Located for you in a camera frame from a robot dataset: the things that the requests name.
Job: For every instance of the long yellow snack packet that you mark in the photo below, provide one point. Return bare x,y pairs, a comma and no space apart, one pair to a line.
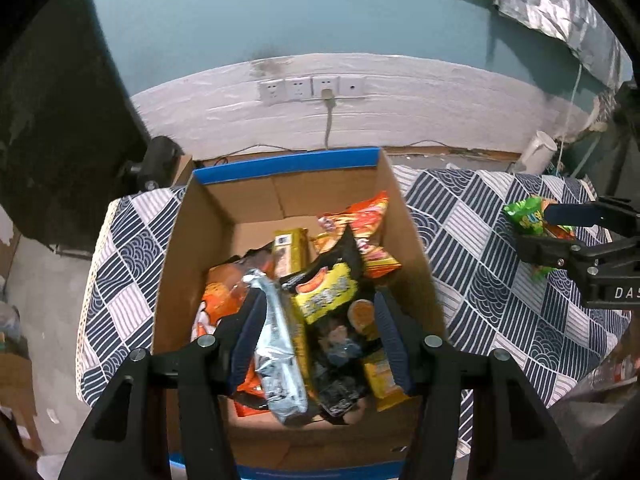
382,377
291,250

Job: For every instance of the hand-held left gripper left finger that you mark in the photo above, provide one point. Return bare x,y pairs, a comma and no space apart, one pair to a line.
247,345

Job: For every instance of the cardboard box with blue rim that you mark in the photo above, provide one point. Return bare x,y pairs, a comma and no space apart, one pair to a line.
250,210

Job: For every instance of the cardboard piece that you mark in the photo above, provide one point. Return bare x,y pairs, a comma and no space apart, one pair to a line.
17,395

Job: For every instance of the clear plastic bottle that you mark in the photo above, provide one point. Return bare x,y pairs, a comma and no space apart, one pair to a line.
617,367

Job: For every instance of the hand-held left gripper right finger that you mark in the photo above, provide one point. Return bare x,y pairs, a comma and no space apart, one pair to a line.
392,347

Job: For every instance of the black round object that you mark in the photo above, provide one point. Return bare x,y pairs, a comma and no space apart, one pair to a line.
157,160

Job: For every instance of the orange green snack bag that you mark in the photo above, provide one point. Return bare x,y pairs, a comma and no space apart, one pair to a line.
527,217

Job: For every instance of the orange yellow snack bag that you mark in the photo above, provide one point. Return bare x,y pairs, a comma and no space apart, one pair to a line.
377,260

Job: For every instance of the red orange snack bag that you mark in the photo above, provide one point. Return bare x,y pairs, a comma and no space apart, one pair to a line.
357,217

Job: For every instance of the white wall socket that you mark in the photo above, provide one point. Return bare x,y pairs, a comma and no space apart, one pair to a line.
271,92
352,85
320,84
298,89

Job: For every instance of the silver snack packet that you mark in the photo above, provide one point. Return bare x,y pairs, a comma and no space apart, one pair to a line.
277,355

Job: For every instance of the navy white patterned tablecloth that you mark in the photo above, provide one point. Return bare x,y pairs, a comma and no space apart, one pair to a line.
480,270

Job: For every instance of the silver tarp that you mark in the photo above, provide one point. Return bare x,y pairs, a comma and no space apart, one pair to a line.
550,0

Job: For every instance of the white plastic jug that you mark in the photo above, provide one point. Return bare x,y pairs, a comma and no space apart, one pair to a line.
537,152

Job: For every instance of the black yellow snack packet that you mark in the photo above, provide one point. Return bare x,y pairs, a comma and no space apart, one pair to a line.
325,295

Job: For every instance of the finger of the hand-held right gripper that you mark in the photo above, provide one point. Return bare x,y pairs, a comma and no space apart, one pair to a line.
580,213
547,252

